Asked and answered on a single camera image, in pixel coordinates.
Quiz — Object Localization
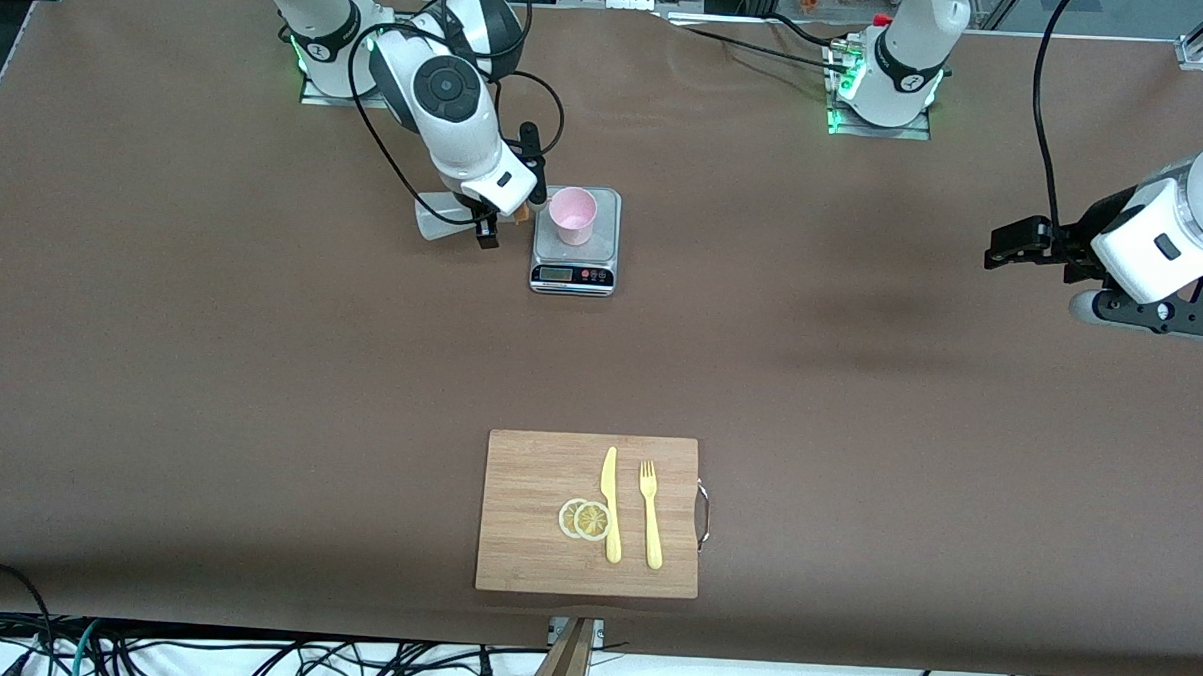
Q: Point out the clear sauce bottle orange cap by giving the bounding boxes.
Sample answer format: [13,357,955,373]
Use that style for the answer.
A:
[411,189,549,247]

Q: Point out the pink plastic cup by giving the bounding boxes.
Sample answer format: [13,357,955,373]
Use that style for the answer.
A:
[547,185,600,248]

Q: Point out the silver digital kitchen scale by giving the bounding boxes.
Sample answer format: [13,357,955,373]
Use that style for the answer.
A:
[529,184,624,299]

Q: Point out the brown table cover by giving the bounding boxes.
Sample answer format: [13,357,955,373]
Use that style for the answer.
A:
[0,0,1203,676]

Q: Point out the whole lemon slice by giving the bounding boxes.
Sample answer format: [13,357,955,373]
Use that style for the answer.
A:
[573,500,613,542]

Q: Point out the yellow plastic knife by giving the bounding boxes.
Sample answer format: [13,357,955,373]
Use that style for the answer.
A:
[597,446,627,565]

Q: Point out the bamboo cutting board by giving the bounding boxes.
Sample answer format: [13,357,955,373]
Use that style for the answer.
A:
[475,429,705,600]

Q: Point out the yellow plastic fork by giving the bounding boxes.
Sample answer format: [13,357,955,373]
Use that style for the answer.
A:
[635,460,667,570]

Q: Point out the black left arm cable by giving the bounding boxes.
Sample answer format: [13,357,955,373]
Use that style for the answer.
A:
[1025,0,1085,257]

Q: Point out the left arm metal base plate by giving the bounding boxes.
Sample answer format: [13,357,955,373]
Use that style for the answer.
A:
[826,41,936,141]

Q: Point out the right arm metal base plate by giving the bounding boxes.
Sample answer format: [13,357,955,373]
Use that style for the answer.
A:
[299,7,410,110]

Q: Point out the black base supply cable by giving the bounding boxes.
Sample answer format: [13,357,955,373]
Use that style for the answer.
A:
[661,8,859,74]

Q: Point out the metal cutting board handle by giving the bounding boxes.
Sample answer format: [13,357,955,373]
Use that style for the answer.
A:
[692,478,714,553]

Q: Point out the small metal bracket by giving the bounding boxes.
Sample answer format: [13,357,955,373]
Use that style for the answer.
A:
[548,616,606,649]

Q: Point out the wooden post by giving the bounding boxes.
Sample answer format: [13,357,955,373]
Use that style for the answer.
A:
[525,616,595,676]

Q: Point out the teal floor cable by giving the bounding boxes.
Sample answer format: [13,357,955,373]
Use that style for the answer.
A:
[67,618,102,676]

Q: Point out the black looped floor cable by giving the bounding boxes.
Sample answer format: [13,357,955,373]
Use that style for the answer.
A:
[0,561,59,676]

